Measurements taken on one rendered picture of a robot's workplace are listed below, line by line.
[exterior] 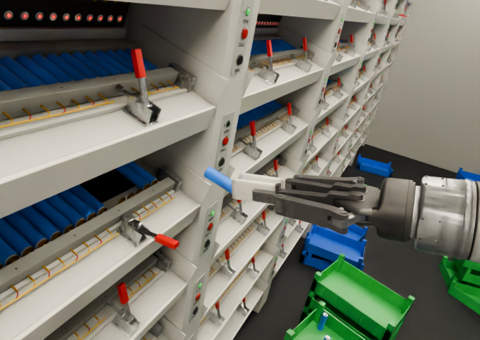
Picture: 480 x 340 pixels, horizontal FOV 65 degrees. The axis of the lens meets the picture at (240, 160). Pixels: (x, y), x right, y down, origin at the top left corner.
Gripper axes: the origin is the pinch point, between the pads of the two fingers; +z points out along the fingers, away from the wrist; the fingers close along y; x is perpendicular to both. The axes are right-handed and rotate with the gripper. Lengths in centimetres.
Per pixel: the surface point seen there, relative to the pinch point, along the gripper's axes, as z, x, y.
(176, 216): 16.3, 8.4, -1.9
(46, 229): 23.4, 2.7, 17.1
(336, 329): -2, 71, -55
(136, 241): 16.4, 7.7, 8.4
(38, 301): 18.0, 7.7, 23.4
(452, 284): -45, 109, -154
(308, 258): 26, 94, -126
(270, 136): 18, 7, -52
